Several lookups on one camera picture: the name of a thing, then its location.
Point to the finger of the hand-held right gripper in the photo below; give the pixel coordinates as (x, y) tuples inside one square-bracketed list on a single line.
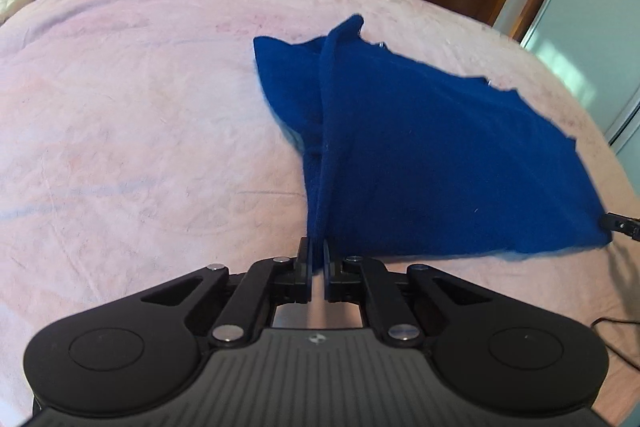
[(620, 223)]

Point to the white sliding wardrobe door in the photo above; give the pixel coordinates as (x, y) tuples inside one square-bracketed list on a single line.
[(590, 17)]

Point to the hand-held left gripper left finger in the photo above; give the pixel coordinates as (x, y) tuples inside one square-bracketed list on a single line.
[(307, 267)]

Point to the pink blanket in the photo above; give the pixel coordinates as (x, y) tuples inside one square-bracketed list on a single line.
[(140, 107)]

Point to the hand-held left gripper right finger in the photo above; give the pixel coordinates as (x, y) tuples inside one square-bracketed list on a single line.
[(329, 269)]

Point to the dark blue small garment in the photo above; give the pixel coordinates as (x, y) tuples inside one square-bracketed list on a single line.
[(425, 147)]

